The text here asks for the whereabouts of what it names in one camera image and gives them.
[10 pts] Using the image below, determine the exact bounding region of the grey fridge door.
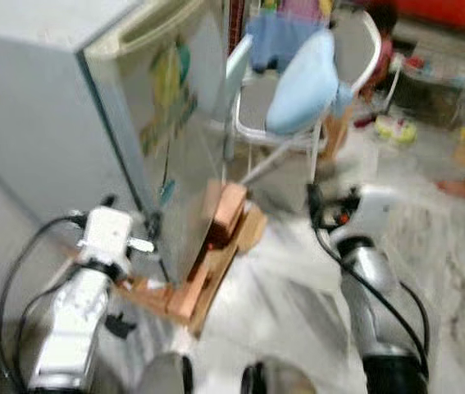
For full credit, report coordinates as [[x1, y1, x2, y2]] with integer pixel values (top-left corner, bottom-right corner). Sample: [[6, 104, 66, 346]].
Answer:
[[80, 0, 235, 284]]

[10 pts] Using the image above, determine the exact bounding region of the grey fridge cabinet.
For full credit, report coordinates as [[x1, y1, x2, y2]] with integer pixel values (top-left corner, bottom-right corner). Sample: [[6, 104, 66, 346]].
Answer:
[[0, 0, 163, 227]]

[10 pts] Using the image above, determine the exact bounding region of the orange brick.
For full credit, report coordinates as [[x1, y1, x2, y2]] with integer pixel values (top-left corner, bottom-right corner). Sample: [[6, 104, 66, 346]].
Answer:
[[166, 279, 210, 323], [203, 181, 249, 247]]

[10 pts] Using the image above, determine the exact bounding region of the small black object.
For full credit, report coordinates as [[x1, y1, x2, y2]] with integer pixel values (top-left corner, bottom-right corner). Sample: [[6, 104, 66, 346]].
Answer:
[[104, 313, 137, 339]]

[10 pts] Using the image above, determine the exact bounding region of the yellow green toy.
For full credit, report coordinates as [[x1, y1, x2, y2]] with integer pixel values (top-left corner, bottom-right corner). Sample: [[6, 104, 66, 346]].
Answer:
[[375, 115, 418, 146]]

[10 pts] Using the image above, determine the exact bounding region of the yellow green door sticker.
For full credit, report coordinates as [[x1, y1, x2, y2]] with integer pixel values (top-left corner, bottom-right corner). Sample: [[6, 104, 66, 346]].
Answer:
[[138, 37, 200, 157]]

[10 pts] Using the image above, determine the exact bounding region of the silver robot left leg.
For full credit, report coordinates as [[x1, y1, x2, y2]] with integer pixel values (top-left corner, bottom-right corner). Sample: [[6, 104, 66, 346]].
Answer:
[[136, 351, 194, 394]]

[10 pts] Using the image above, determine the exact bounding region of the silver robot leg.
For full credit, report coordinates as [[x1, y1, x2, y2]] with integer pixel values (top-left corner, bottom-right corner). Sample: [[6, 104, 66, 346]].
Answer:
[[136, 351, 194, 394], [240, 357, 319, 394]]

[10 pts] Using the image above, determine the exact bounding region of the dark storage basket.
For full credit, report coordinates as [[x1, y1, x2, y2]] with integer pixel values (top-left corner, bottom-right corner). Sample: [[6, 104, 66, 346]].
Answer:
[[394, 53, 465, 128]]

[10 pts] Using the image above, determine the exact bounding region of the white plastic chair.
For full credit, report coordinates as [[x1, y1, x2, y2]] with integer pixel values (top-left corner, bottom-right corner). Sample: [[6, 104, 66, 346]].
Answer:
[[224, 8, 385, 186]]

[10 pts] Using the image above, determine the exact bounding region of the blue denim garment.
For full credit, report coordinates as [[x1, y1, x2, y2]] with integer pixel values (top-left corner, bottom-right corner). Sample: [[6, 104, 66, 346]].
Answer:
[[244, 12, 331, 75]]

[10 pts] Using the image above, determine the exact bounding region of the child in pink shirt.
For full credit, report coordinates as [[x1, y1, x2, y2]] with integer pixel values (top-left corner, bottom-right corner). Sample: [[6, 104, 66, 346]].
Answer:
[[322, 4, 399, 161]]

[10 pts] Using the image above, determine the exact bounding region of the silver robot right leg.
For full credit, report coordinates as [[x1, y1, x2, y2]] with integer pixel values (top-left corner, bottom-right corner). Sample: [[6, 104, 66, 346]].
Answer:
[[240, 357, 319, 394]]

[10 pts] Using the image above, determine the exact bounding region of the red furniture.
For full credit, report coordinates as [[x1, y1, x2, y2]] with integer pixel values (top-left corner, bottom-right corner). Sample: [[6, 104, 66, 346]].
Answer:
[[392, 0, 465, 35]]

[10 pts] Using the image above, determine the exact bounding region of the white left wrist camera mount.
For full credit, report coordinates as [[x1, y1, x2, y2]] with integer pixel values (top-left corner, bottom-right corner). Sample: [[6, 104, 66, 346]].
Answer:
[[78, 207, 134, 265]]

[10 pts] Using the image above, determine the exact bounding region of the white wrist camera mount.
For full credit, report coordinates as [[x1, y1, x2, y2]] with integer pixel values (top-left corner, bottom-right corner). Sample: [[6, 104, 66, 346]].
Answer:
[[78, 207, 134, 265], [345, 185, 399, 241]]

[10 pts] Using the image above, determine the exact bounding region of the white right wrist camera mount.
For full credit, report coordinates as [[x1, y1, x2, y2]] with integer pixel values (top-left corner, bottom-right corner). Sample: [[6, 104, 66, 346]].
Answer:
[[345, 185, 399, 241]]

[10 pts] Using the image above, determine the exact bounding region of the teal tag on cord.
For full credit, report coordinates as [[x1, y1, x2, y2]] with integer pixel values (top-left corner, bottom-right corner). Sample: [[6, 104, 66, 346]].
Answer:
[[160, 181, 176, 206]]

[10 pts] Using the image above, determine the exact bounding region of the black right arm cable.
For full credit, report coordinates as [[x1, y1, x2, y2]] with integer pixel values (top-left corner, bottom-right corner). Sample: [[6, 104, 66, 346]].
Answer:
[[310, 222, 431, 362]]

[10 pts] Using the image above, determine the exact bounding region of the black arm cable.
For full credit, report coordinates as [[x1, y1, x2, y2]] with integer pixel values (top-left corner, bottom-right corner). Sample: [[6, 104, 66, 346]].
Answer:
[[310, 222, 431, 362], [0, 213, 85, 387]]

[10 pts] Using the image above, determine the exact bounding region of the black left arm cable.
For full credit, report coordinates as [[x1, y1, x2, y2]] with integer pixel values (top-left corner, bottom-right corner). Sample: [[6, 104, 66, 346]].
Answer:
[[0, 213, 85, 387]]

